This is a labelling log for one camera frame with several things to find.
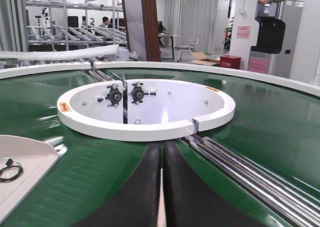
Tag steel conveyor rollers far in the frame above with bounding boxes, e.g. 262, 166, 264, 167
84, 69, 124, 83

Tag metal roller rack shelf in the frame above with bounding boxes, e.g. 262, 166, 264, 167
25, 0, 127, 50

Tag cardboard box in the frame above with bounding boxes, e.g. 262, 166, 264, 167
191, 52, 220, 66

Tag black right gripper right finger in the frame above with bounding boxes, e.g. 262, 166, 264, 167
162, 141, 264, 227

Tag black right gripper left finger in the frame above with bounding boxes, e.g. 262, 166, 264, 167
74, 143, 162, 227

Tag seated person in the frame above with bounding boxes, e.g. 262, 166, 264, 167
99, 16, 109, 28

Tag black cable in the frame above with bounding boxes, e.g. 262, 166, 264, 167
0, 157, 24, 183

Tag red box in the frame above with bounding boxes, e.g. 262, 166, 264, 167
219, 54, 241, 70

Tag steel conveyor rollers near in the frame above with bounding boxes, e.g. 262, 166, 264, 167
181, 134, 320, 227

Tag black water dispenser machine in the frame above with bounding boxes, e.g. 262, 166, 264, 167
247, 0, 304, 78

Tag brown wooden pillar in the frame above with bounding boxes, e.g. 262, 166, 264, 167
141, 0, 161, 62

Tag white chair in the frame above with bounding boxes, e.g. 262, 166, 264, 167
177, 32, 202, 62

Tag black desk table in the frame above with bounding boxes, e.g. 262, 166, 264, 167
158, 34, 180, 60

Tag black bearing left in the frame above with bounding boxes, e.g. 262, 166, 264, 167
97, 84, 123, 108

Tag black bearing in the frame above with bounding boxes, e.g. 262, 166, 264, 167
130, 82, 157, 105
97, 84, 123, 108

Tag pink wall notice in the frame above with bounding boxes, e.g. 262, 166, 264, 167
236, 25, 251, 39

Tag white outer rim left segment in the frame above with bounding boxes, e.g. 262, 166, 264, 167
0, 62, 91, 80

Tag white rolled sheet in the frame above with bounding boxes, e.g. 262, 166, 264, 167
0, 44, 119, 61

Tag white outer conveyor rim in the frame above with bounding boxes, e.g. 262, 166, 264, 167
93, 61, 320, 97

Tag steel conveyor rollers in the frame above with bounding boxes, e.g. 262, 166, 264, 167
84, 69, 124, 83
181, 134, 320, 227

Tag black bearing right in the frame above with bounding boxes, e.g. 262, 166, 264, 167
130, 82, 157, 105

